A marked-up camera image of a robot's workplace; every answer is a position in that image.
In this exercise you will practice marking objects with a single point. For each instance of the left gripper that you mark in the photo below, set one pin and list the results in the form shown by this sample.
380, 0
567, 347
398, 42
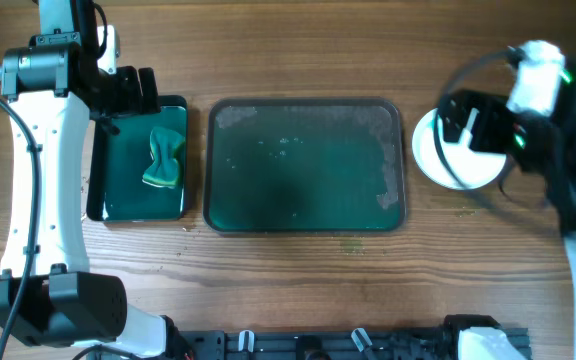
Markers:
131, 88

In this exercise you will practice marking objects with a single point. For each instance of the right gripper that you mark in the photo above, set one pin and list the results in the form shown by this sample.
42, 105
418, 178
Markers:
475, 126

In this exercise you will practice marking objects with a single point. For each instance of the white plate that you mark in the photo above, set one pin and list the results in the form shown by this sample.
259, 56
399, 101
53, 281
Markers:
474, 169

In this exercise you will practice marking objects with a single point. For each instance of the green yellow sponge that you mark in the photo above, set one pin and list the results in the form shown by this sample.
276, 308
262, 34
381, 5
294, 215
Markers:
165, 149

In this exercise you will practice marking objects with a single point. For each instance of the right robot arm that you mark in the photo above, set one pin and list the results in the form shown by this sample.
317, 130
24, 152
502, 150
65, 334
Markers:
535, 124

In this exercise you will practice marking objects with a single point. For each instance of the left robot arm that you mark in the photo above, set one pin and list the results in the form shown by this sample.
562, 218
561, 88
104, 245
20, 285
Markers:
51, 89

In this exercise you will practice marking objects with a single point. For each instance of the small black water tray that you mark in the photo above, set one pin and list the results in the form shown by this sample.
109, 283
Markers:
116, 192

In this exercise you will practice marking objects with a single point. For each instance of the large dark green tray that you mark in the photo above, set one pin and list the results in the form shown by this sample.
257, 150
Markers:
304, 166

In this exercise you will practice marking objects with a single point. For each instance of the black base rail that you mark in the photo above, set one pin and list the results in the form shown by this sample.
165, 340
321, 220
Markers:
413, 344

